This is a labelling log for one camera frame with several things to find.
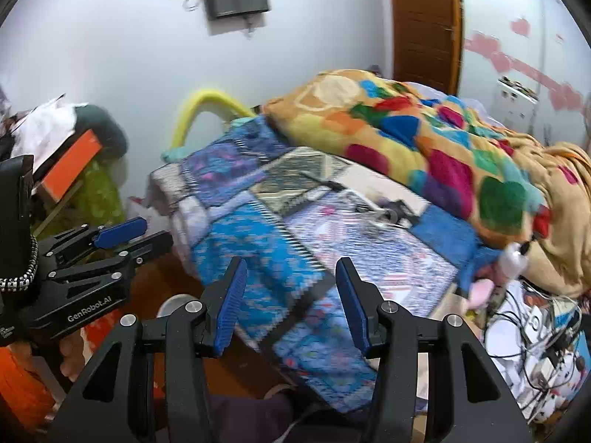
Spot teal cloth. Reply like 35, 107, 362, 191
161, 145, 199, 163

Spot wooden stick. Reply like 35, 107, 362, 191
33, 176, 88, 237

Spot tangle of cables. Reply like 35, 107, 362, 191
480, 281, 589, 425

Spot orange box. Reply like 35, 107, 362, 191
39, 129, 105, 204

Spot white cable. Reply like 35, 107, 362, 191
264, 383, 319, 443

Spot dark purple pants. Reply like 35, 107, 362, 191
203, 390, 372, 443

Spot wooden door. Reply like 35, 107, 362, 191
389, 0, 464, 95

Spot white wall power strip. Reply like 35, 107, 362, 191
495, 76, 540, 127

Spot blue patchwork quilt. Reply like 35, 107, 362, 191
148, 115, 483, 413

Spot person's left hand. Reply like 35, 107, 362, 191
59, 332, 88, 381

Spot white disposable razor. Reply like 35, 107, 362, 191
344, 189, 398, 223

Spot white cloth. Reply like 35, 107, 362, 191
11, 95, 90, 171

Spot yellow foam tube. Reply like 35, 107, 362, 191
171, 87, 256, 148

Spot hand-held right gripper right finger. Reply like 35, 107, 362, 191
335, 257, 534, 443

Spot white pen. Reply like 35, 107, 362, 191
300, 172, 346, 192

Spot green printed bag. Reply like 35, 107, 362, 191
34, 157, 127, 241

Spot small black object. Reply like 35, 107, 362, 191
378, 199, 419, 230

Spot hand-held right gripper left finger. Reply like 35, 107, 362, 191
46, 257, 250, 443

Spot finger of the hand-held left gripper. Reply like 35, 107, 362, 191
44, 231, 174, 297
39, 217, 148, 259

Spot colourful fleece blanket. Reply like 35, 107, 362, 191
262, 69, 591, 298

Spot dark green cushion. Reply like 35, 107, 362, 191
76, 104, 130, 160

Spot white round bin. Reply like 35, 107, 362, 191
156, 293, 197, 320

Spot orange cloth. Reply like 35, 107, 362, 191
0, 346, 58, 432

